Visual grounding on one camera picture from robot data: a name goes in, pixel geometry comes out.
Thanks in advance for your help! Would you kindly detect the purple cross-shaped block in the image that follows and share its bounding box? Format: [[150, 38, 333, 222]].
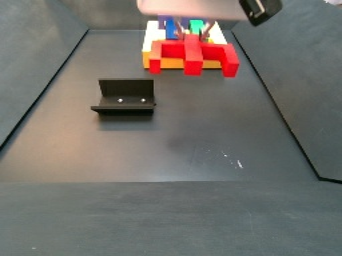
[[158, 14, 208, 29]]

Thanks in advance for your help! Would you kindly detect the yellow square base board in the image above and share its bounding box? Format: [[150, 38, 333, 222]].
[[142, 20, 227, 69]]

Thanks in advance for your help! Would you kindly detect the red E-shaped block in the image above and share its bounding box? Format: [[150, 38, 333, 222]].
[[148, 34, 239, 77]]

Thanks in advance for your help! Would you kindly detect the green long block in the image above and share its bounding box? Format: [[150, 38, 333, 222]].
[[188, 19, 206, 35]]

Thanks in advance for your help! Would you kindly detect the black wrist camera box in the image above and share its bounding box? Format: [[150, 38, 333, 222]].
[[239, 0, 283, 26]]

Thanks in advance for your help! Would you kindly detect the blue long block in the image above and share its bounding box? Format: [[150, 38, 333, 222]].
[[164, 19, 178, 40]]

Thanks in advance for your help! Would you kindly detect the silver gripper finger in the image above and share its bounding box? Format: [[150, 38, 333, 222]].
[[174, 17, 184, 40], [200, 19, 214, 41]]

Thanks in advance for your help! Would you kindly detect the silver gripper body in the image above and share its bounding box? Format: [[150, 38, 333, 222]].
[[136, 0, 247, 20]]

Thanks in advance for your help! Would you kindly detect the black angled bracket stand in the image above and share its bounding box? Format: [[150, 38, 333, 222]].
[[91, 78, 156, 115]]

